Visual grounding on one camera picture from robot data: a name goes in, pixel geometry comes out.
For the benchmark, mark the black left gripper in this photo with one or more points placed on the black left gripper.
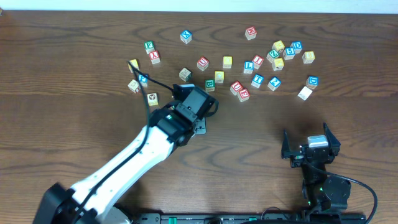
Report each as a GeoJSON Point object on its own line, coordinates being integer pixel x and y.
{"type": "Point", "coordinates": [201, 126]}

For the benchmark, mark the green B block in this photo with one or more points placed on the green B block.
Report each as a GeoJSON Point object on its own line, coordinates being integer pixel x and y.
{"type": "Point", "coordinates": [209, 85]}

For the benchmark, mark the plain wood red-sided block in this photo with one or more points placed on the plain wood red-sided block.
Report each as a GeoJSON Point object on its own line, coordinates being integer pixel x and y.
{"type": "Point", "coordinates": [134, 86]}

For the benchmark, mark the blue P block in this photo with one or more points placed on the blue P block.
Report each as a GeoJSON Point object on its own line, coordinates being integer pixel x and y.
{"type": "Point", "coordinates": [143, 80]}

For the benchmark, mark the blue 5 block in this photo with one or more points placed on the blue 5 block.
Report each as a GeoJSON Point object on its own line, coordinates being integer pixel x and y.
{"type": "Point", "coordinates": [288, 53]}

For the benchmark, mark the red U block upper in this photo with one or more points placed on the red U block upper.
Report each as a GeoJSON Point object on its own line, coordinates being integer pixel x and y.
{"type": "Point", "coordinates": [202, 63]}

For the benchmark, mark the green Z block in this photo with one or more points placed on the green Z block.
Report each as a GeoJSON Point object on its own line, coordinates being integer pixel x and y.
{"type": "Point", "coordinates": [272, 55]}

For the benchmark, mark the yellow block top right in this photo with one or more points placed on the yellow block top right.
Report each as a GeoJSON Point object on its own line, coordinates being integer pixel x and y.
{"type": "Point", "coordinates": [278, 46]}

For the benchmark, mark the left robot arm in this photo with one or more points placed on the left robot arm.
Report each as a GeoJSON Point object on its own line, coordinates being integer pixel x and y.
{"type": "Point", "coordinates": [92, 199]}

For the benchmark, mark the yellow block far left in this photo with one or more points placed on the yellow block far left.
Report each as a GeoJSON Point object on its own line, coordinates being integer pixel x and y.
{"type": "Point", "coordinates": [135, 64]}

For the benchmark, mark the blue D block upper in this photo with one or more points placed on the blue D block upper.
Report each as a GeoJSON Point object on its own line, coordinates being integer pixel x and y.
{"type": "Point", "coordinates": [297, 46]}

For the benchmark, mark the red H block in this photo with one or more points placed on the red H block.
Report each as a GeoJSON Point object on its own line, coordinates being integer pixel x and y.
{"type": "Point", "coordinates": [250, 33]}

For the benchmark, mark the yellow picture block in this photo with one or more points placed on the yellow picture block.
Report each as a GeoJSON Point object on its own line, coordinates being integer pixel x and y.
{"type": "Point", "coordinates": [152, 99]}

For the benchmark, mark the blue 2 block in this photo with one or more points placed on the blue 2 block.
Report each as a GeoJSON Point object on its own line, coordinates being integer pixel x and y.
{"type": "Point", "coordinates": [274, 83]}

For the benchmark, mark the yellow block below Z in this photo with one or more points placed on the yellow block below Z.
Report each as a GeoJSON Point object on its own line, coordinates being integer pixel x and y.
{"type": "Point", "coordinates": [277, 64]}

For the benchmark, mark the green F block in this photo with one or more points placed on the green F block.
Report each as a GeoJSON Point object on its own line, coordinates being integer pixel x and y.
{"type": "Point", "coordinates": [149, 46]}

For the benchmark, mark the plain wood block right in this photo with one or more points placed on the plain wood block right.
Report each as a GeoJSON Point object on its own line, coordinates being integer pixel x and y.
{"type": "Point", "coordinates": [305, 93]}

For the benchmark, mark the red I block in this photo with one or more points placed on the red I block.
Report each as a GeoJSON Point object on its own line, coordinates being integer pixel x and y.
{"type": "Point", "coordinates": [257, 61]}

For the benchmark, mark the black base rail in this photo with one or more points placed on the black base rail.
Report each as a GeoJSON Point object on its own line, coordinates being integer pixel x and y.
{"type": "Point", "coordinates": [269, 217]}

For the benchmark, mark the red u block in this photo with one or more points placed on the red u block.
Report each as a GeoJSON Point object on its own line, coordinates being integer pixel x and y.
{"type": "Point", "coordinates": [236, 87]}
{"type": "Point", "coordinates": [202, 63]}

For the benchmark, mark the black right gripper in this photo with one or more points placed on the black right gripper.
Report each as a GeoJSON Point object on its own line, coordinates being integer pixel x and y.
{"type": "Point", "coordinates": [306, 152]}

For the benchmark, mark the yellow block upper centre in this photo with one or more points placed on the yellow block upper centre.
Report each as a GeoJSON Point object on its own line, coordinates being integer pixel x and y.
{"type": "Point", "coordinates": [227, 61]}

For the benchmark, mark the blue L block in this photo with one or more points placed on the blue L block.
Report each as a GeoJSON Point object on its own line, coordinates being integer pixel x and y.
{"type": "Point", "coordinates": [248, 67]}

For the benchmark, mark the blue X block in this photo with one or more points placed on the blue X block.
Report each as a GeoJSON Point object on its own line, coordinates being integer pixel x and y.
{"type": "Point", "coordinates": [186, 36]}

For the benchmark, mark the plain wood green-sided block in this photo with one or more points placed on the plain wood green-sided block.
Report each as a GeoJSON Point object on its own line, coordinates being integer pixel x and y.
{"type": "Point", "coordinates": [185, 74]}

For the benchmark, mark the yellow 8 block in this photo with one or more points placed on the yellow 8 block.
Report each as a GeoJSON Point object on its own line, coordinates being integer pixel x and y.
{"type": "Point", "coordinates": [308, 57]}

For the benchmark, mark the red U block lower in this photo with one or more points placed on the red U block lower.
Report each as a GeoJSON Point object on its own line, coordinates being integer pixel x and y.
{"type": "Point", "coordinates": [236, 87]}

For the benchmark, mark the blue T block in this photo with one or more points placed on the blue T block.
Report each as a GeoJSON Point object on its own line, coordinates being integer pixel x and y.
{"type": "Point", "coordinates": [257, 80]}

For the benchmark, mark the blue d block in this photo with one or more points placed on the blue d block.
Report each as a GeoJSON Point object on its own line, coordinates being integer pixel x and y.
{"type": "Point", "coordinates": [312, 82]}
{"type": "Point", "coordinates": [297, 46]}

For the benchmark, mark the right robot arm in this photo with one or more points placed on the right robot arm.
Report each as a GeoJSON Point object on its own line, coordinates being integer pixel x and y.
{"type": "Point", "coordinates": [327, 194]}

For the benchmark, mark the red E block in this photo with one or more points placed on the red E block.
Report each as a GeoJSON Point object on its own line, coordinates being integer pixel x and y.
{"type": "Point", "coordinates": [243, 95]}

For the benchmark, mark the blue D block lower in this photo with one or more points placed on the blue D block lower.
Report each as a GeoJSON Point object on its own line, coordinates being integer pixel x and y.
{"type": "Point", "coordinates": [312, 82]}

